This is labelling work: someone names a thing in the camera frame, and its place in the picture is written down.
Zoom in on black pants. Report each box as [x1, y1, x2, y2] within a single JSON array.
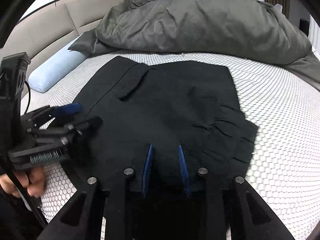
[[65, 56, 258, 239]]

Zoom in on person's left hand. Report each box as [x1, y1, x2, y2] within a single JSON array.
[[1, 167, 46, 198]]

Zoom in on light blue pillow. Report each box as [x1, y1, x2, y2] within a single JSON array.
[[28, 38, 89, 93]]

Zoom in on white patterned mattress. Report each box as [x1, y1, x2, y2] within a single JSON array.
[[28, 51, 319, 239]]

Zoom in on beige upholstered headboard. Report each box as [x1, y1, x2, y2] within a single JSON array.
[[0, 0, 128, 81]]

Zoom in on dark grey duvet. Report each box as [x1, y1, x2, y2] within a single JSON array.
[[70, 0, 319, 88]]

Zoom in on black cable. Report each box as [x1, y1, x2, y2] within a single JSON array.
[[0, 80, 49, 228]]

